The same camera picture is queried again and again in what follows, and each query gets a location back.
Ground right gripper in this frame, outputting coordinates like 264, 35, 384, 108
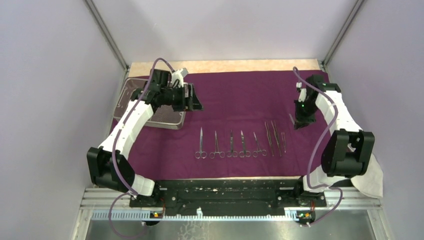
293, 99, 319, 131

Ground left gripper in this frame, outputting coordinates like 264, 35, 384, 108
160, 82, 204, 112

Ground thin scalpel handle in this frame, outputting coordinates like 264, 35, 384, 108
289, 113, 295, 125

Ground short metal tweezers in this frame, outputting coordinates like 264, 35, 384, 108
281, 132, 287, 153

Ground long metal tweezers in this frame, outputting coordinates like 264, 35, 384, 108
271, 120, 282, 157

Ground metal spatula handle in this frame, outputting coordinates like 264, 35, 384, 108
264, 121, 274, 156

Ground metal mesh instrument tray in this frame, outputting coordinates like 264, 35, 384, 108
113, 76, 186, 130

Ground small curved hemostat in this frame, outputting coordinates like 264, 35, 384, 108
252, 132, 268, 158

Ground maroon wrap cloth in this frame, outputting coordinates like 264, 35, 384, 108
128, 71, 327, 180

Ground surgical forceps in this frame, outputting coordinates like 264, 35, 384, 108
194, 127, 208, 159

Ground surgical clamp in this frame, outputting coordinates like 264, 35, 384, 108
209, 131, 225, 159

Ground surgical scissors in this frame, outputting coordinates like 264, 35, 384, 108
238, 130, 252, 158

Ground small metal scissors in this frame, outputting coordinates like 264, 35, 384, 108
226, 130, 238, 158

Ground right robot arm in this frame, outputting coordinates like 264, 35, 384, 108
293, 71, 375, 206

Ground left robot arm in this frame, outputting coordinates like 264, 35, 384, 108
86, 68, 203, 207

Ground white crumpled cloth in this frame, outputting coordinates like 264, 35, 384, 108
350, 153, 384, 199

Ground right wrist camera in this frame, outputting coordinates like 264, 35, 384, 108
296, 82, 307, 103

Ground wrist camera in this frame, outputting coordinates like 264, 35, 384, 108
171, 67, 189, 88
296, 82, 307, 103

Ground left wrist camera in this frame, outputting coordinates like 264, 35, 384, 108
171, 67, 189, 88

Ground grey cable duct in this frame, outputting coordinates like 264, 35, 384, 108
91, 208, 299, 222

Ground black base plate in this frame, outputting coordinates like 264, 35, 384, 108
129, 179, 327, 217

